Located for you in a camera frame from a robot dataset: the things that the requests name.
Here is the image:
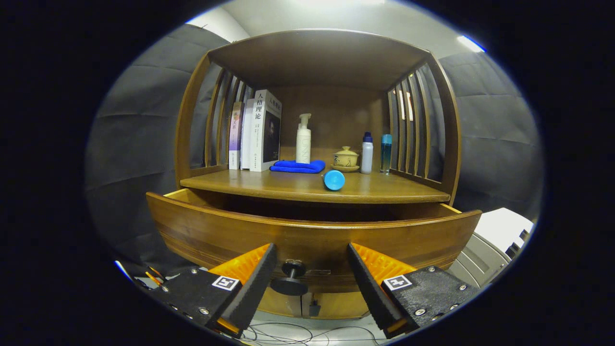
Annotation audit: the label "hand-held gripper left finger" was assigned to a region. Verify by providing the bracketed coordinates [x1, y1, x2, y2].
[144, 243, 278, 338]

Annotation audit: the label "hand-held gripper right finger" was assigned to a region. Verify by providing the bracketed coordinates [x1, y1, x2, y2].
[347, 242, 481, 339]

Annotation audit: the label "black drawer knob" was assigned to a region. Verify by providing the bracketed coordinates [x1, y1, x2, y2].
[270, 259, 309, 297]

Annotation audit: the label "wooden drawer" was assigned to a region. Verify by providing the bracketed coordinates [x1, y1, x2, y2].
[146, 187, 482, 295]

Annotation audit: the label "white and blue tube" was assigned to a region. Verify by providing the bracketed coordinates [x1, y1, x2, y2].
[322, 169, 346, 191]

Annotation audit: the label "wooden countertop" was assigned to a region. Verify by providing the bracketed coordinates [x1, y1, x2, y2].
[179, 168, 451, 204]

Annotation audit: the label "grey and white cabinet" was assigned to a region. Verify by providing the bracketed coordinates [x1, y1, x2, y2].
[447, 208, 535, 289]

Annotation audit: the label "brown wooden cabinet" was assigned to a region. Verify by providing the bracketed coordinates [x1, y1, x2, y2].
[174, 29, 463, 320]

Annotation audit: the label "orange and black tool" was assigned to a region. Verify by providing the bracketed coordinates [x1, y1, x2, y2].
[142, 267, 166, 289]

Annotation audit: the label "blue folded cloth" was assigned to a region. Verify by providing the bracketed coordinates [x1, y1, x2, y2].
[270, 160, 326, 174]

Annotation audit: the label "yellow lidded teacup with saucer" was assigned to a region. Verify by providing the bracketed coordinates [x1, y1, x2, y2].
[330, 146, 360, 173]

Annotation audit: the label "white bottle with blue cap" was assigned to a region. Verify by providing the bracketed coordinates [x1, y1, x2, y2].
[361, 132, 374, 174]

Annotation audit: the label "clear blue bottle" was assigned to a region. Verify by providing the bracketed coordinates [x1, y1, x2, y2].
[380, 134, 393, 174]

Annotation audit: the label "thin white book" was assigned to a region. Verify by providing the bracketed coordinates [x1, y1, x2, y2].
[240, 99, 255, 170]

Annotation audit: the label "white pump bottle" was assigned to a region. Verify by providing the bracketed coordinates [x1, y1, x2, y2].
[295, 113, 312, 164]

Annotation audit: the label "purple book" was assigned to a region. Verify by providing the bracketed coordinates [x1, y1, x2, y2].
[229, 101, 245, 170]

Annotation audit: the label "white book with portrait cover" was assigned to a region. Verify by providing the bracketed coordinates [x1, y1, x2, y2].
[249, 89, 283, 173]

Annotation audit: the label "long ceiling light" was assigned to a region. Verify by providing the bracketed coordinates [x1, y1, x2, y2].
[456, 35, 487, 53]

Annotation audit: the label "black floor cables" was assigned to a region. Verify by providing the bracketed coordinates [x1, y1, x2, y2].
[240, 321, 385, 346]

